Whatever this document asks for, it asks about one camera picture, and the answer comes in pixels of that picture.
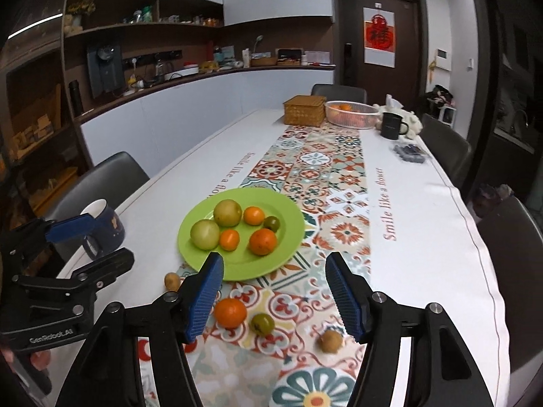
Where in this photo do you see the dark wooden wall shelf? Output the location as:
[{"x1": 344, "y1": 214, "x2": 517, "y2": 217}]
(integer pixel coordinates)
[{"x1": 63, "y1": 0, "x2": 225, "y2": 52}]

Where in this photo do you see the dark green mug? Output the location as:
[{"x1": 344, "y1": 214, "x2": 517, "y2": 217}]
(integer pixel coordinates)
[{"x1": 380, "y1": 111, "x2": 409, "y2": 140}]

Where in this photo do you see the black water dispenser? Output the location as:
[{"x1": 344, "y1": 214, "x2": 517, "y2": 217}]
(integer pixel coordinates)
[{"x1": 86, "y1": 44, "x2": 127, "y2": 98}]

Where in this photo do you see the medium orange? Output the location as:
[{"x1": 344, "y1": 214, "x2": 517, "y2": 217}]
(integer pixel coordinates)
[{"x1": 219, "y1": 229, "x2": 241, "y2": 251}]

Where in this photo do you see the dark open shelving unit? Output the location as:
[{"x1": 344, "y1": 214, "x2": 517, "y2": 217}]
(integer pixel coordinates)
[{"x1": 0, "y1": 42, "x2": 92, "y2": 221}]

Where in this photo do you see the person's left hand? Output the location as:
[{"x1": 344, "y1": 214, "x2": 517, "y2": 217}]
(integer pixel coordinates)
[{"x1": 30, "y1": 349, "x2": 54, "y2": 370}]

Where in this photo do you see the wicker basket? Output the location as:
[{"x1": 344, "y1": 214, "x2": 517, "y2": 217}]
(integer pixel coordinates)
[{"x1": 283, "y1": 95, "x2": 328, "y2": 127}]

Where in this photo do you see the clear plastic bowl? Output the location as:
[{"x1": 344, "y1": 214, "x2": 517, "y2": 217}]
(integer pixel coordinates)
[{"x1": 324, "y1": 100, "x2": 381, "y2": 129}]

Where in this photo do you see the heap of oranges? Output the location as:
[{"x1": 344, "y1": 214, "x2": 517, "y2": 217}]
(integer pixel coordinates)
[{"x1": 329, "y1": 102, "x2": 374, "y2": 127}]

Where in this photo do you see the green pear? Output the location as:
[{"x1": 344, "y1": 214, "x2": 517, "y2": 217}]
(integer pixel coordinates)
[{"x1": 189, "y1": 219, "x2": 221, "y2": 250}]

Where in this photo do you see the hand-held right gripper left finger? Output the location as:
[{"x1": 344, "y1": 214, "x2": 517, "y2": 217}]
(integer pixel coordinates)
[{"x1": 55, "y1": 251, "x2": 225, "y2": 407}]

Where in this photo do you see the grey dining chair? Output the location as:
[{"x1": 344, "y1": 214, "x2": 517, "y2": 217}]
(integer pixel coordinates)
[
  {"x1": 475, "y1": 195, "x2": 543, "y2": 374},
  {"x1": 44, "y1": 151, "x2": 150, "y2": 264},
  {"x1": 311, "y1": 84, "x2": 368, "y2": 104},
  {"x1": 418, "y1": 113, "x2": 472, "y2": 187}
]

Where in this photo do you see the white plush toy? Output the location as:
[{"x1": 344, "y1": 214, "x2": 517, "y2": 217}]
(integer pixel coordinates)
[{"x1": 373, "y1": 97, "x2": 424, "y2": 140}]

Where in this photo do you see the brown countertop box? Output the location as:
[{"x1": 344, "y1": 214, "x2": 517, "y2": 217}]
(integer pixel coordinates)
[{"x1": 277, "y1": 48, "x2": 303, "y2": 66}]

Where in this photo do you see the white sideboard counter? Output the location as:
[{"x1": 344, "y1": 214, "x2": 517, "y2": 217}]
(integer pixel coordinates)
[{"x1": 74, "y1": 64, "x2": 336, "y2": 179}]

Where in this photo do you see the glass sliding door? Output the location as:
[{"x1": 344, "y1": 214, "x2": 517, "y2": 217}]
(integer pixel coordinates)
[{"x1": 469, "y1": 0, "x2": 543, "y2": 204}]

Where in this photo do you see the dark bag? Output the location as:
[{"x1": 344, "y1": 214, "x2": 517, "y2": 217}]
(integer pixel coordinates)
[{"x1": 424, "y1": 85, "x2": 456, "y2": 113}]

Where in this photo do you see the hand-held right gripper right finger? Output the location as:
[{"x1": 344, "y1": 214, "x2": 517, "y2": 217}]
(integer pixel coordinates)
[{"x1": 324, "y1": 251, "x2": 495, "y2": 407}]

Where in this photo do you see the navy blue mug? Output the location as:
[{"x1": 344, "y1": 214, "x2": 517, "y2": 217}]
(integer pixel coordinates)
[{"x1": 80, "y1": 199, "x2": 127, "y2": 260}]

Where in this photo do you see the dark brown door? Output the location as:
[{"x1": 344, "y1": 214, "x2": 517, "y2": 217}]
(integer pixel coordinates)
[{"x1": 331, "y1": 0, "x2": 427, "y2": 102}]

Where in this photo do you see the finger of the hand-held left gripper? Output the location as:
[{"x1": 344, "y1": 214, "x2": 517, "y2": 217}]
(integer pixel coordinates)
[
  {"x1": 11, "y1": 247, "x2": 135, "y2": 296},
  {"x1": 0, "y1": 214, "x2": 100, "y2": 255}
]

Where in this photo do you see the white floral patterned tablecloth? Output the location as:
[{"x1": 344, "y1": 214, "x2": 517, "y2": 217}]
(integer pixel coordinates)
[{"x1": 55, "y1": 108, "x2": 529, "y2": 407}]

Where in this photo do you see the red and white door poster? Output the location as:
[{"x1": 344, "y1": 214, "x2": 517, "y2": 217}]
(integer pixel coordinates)
[{"x1": 362, "y1": 7, "x2": 395, "y2": 69}]

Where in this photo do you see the large orange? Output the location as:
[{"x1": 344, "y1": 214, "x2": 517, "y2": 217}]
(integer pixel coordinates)
[{"x1": 248, "y1": 228, "x2": 278, "y2": 256}]

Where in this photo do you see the green plate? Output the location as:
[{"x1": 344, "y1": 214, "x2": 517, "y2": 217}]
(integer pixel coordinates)
[{"x1": 177, "y1": 188, "x2": 306, "y2": 281}]

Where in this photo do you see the black thermos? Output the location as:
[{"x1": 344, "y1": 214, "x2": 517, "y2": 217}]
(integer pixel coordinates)
[{"x1": 69, "y1": 80, "x2": 83, "y2": 117}]

